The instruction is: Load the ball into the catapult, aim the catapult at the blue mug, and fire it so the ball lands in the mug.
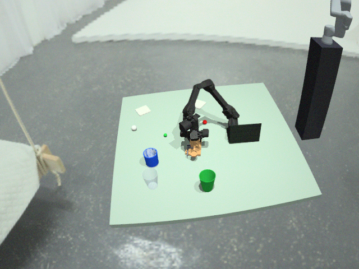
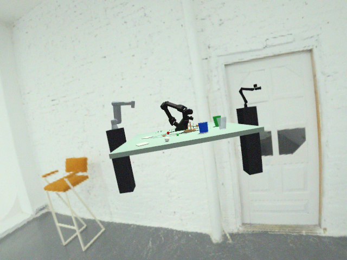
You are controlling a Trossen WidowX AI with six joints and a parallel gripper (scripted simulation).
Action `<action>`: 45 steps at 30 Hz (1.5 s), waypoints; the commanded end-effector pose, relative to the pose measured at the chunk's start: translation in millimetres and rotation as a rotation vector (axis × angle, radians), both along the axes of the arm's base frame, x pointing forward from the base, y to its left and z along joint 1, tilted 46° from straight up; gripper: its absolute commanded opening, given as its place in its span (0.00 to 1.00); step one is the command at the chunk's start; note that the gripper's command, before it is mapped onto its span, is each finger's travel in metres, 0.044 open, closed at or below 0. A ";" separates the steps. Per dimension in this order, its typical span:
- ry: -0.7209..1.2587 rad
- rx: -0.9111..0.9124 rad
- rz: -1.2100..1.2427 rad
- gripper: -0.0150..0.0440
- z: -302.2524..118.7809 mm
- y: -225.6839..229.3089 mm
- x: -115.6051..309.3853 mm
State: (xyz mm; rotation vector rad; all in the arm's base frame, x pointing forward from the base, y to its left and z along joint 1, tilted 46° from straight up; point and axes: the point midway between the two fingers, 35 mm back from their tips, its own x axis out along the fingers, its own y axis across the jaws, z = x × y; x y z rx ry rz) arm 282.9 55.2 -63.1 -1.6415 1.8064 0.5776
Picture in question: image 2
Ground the blue cup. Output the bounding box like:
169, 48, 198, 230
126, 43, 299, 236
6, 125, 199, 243
198, 122, 209, 134

